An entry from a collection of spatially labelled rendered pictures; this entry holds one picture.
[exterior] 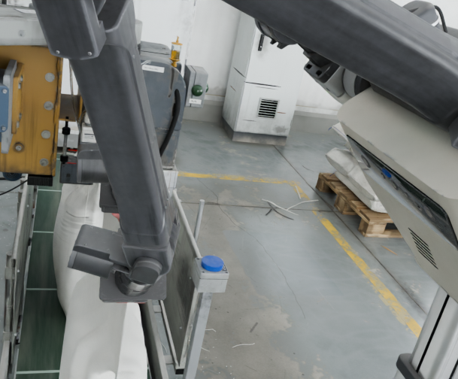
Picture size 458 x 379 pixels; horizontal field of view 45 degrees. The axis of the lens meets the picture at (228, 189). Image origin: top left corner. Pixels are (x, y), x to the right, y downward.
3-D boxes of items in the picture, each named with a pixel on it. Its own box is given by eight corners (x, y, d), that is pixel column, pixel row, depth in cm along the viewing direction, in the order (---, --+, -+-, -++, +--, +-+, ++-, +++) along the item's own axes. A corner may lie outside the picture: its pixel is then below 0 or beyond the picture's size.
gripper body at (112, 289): (100, 259, 86) (104, 248, 79) (164, 260, 89) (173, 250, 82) (98, 301, 84) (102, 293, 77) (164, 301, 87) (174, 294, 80)
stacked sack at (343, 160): (418, 186, 428) (424, 169, 423) (347, 182, 404) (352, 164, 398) (388, 165, 464) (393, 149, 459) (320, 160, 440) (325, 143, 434)
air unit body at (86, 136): (98, 174, 132) (104, 113, 126) (77, 173, 130) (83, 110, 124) (97, 167, 136) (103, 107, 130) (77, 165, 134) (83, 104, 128)
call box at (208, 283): (225, 292, 147) (229, 274, 145) (196, 292, 145) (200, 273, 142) (218, 276, 154) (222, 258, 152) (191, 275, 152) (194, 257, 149)
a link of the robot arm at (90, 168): (147, 130, 96) (141, 116, 104) (79, 127, 93) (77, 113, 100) (142, 192, 101) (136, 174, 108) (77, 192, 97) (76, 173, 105)
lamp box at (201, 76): (202, 108, 137) (208, 73, 134) (185, 107, 136) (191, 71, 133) (196, 100, 144) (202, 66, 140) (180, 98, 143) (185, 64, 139)
